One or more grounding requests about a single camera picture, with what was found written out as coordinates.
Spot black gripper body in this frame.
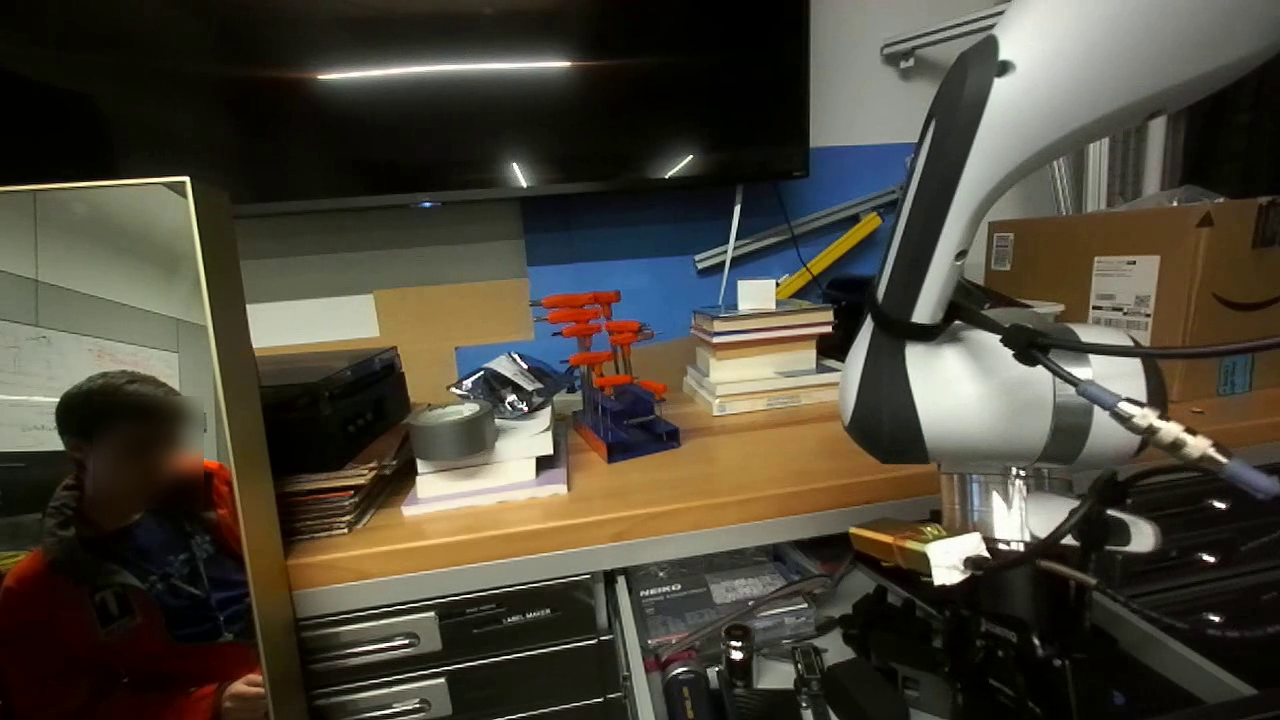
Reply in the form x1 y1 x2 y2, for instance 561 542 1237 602
952 540 1104 637

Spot wide tool drawer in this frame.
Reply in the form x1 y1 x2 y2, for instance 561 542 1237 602
611 512 1266 720

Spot black drawer cabinet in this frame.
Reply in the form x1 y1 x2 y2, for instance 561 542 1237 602
1097 464 1280 673

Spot black cylindrical tool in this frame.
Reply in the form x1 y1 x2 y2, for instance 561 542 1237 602
718 620 763 720

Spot Neiko spring assortment box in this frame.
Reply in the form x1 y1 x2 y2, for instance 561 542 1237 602
634 549 833 648

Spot black label printer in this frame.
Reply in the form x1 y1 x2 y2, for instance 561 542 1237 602
821 273 886 373

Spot stack of books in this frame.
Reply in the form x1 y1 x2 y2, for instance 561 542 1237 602
679 301 856 420

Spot brown cardboard shipping box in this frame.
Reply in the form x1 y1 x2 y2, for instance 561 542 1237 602
986 197 1280 403

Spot yellow ruler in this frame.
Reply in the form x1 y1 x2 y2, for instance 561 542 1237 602
778 209 889 302

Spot small white box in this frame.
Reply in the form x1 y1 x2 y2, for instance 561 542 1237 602
731 277 780 316

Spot thin white stick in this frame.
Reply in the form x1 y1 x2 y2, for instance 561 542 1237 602
718 182 751 313

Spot orange hex key set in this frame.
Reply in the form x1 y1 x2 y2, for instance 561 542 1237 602
534 286 687 467

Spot stack of white boxes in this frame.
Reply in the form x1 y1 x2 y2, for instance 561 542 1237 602
397 403 577 518

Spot silver metal part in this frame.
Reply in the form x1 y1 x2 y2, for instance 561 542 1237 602
447 349 572 422

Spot brown cardboard sheet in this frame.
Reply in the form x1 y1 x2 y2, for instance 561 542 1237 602
376 277 538 403

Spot black box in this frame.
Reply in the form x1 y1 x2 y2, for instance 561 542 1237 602
258 349 418 484

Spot white paper sheet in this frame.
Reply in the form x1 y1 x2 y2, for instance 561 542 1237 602
246 293 386 350

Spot wood framed panel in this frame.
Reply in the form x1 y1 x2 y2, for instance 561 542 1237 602
0 173 314 720

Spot large black TV screen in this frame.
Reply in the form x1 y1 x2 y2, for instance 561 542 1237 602
0 0 814 214

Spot person in red jacket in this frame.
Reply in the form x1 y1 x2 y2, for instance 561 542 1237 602
0 369 274 720

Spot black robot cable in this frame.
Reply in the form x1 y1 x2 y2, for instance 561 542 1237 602
950 277 1280 506

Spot grey metal bar bracket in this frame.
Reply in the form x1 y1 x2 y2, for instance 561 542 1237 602
693 180 912 277

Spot metal wall rail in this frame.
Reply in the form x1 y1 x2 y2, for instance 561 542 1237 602
878 5 1012 73

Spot grey handled drawer cabinet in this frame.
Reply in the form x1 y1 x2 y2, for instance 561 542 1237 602
291 572 630 720

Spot grey duct tape roll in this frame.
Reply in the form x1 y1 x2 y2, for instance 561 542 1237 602
403 394 501 467

